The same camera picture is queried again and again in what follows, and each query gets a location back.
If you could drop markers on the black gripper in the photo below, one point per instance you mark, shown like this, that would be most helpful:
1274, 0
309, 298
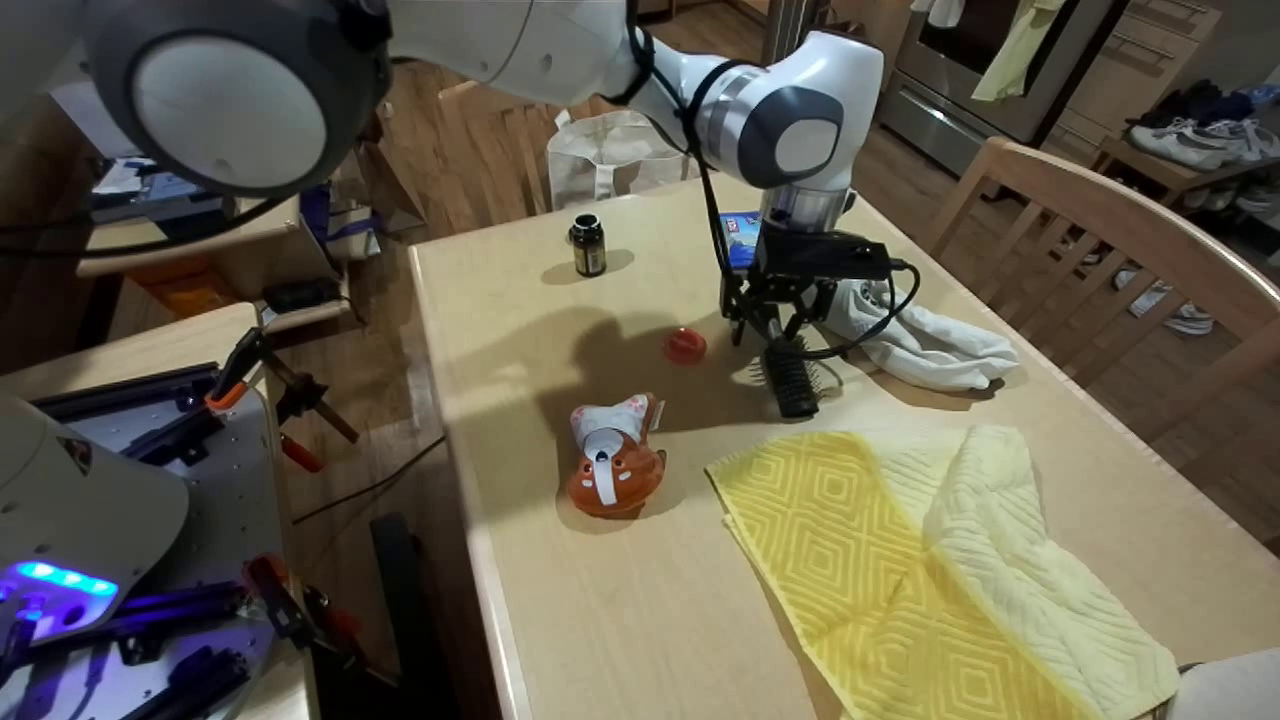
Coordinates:
799, 278

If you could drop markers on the black hair brush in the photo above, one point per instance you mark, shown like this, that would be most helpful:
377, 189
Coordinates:
799, 386

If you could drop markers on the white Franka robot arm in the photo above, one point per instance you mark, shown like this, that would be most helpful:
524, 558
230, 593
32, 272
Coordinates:
534, 40

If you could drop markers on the white tote bag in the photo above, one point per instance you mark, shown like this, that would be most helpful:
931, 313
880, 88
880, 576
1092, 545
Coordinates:
606, 161

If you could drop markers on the dark blue bag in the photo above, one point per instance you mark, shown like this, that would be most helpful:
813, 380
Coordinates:
134, 200

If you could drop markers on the red round lid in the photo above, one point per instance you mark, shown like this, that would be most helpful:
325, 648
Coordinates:
686, 345

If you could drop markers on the white rolled towel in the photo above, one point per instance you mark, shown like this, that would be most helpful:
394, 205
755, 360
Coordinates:
935, 345

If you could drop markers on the small black jar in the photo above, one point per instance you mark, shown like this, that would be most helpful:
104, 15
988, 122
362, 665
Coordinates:
591, 244

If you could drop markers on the yellow diamond pattern cloth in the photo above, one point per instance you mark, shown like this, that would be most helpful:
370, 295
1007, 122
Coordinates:
842, 560

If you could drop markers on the stainless steel oven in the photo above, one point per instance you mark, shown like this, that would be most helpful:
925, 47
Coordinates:
946, 94

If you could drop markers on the wooden chair with slatted back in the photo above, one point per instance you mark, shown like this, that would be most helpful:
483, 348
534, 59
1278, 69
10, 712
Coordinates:
1065, 186

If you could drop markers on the yellow-green hanging towel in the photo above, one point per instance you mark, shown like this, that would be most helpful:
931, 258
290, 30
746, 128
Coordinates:
1013, 55

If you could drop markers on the pale yellow towel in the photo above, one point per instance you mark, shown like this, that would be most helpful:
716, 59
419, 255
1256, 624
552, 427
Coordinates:
1041, 574

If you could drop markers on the white shoe under chair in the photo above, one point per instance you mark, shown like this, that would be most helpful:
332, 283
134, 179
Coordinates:
1186, 323

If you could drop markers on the blue and white box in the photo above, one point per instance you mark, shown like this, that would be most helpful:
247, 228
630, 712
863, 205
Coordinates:
348, 228

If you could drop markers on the wooden cabinet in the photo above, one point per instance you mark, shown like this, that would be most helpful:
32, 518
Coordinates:
1135, 61

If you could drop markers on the black upright panel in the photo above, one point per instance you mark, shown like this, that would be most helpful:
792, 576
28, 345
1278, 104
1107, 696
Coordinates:
406, 612

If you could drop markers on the white sneakers pile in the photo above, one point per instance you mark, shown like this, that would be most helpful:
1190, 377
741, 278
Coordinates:
1207, 142

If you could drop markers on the dark shoes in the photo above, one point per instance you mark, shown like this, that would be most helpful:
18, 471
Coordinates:
1202, 103

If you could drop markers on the wooden side desk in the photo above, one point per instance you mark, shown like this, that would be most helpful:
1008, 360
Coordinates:
267, 242

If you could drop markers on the grey robot mounting plate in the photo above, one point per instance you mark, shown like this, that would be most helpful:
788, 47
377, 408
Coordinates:
224, 495

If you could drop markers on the white rounded object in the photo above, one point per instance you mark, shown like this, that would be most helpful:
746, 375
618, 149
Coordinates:
1235, 688

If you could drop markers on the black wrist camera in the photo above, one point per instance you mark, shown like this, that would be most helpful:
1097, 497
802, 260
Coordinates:
863, 258

